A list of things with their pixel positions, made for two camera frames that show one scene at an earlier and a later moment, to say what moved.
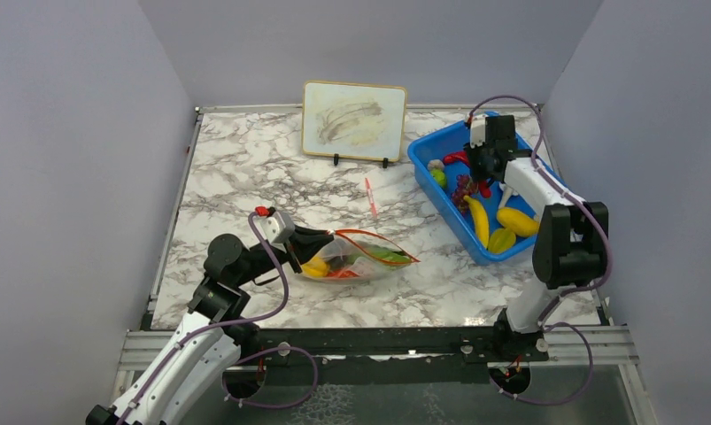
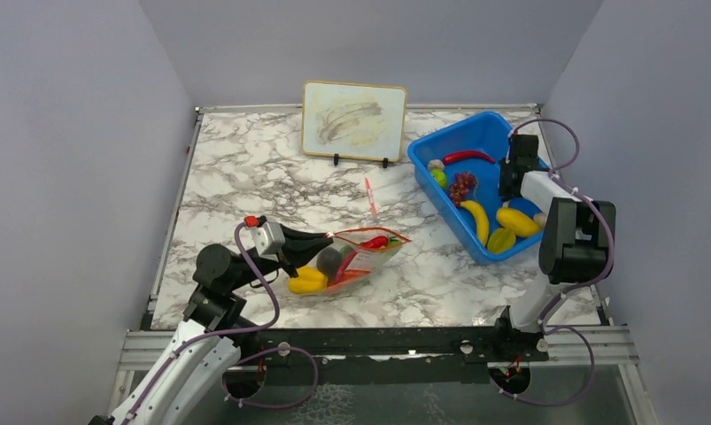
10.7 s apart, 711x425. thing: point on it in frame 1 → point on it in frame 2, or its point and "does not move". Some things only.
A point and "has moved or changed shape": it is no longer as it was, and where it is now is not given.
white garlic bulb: [436, 164] does not move
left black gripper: [303, 243] does not move
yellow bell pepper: [317, 266] → [310, 281]
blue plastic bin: [490, 219] does not move
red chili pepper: [484, 189] → [377, 242]
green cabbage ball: [440, 177] does not move
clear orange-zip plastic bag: [353, 255] has moved or changed shape
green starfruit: [501, 240] does not move
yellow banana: [481, 220] does not move
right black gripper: [471, 154] → [506, 191]
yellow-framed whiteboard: [353, 120] does not move
